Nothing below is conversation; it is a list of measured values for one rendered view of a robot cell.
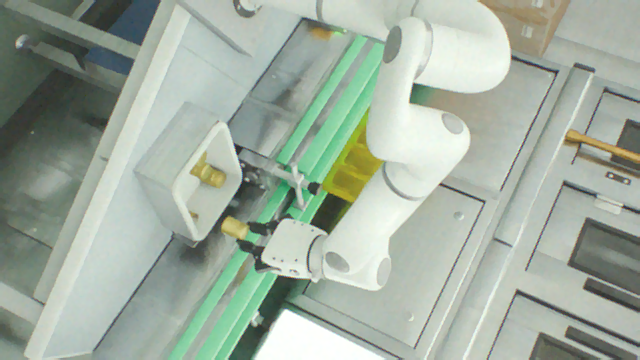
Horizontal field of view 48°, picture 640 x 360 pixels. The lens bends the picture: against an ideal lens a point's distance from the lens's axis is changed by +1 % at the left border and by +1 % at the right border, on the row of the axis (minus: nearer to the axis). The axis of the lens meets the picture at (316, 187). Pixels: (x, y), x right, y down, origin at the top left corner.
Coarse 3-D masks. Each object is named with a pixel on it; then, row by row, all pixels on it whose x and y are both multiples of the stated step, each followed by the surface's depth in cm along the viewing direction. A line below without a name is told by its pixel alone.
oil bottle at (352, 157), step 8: (344, 152) 164; (352, 152) 164; (360, 152) 164; (368, 152) 163; (336, 160) 163; (344, 160) 163; (352, 160) 163; (360, 160) 162; (368, 160) 162; (376, 160) 162; (352, 168) 162; (360, 168) 162; (368, 168) 161; (376, 168) 161
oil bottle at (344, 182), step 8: (336, 168) 162; (344, 168) 162; (328, 176) 161; (336, 176) 161; (344, 176) 161; (352, 176) 161; (360, 176) 160; (368, 176) 160; (328, 184) 161; (336, 184) 160; (344, 184) 160; (352, 184) 159; (360, 184) 159; (336, 192) 163; (344, 192) 161; (352, 192) 159; (360, 192) 158; (352, 200) 162
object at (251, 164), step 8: (240, 152) 151; (248, 152) 151; (240, 160) 150; (248, 160) 150; (256, 160) 150; (264, 160) 149; (240, 168) 153; (248, 168) 152; (256, 168) 149; (248, 176) 153; (256, 176) 152; (264, 176) 151; (256, 184) 156; (264, 184) 154; (272, 184) 156
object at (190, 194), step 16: (224, 128) 135; (208, 144) 131; (224, 144) 140; (192, 160) 129; (208, 160) 149; (224, 160) 146; (176, 176) 128; (192, 176) 146; (240, 176) 150; (176, 192) 127; (192, 192) 149; (208, 192) 150; (224, 192) 150; (192, 208) 148; (208, 208) 148; (192, 224) 138; (208, 224) 146
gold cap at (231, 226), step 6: (228, 216) 139; (228, 222) 138; (234, 222) 138; (240, 222) 139; (222, 228) 139; (228, 228) 138; (234, 228) 138; (240, 228) 138; (246, 228) 139; (228, 234) 139; (234, 234) 138; (240, 234) 137; (246, 234) 140
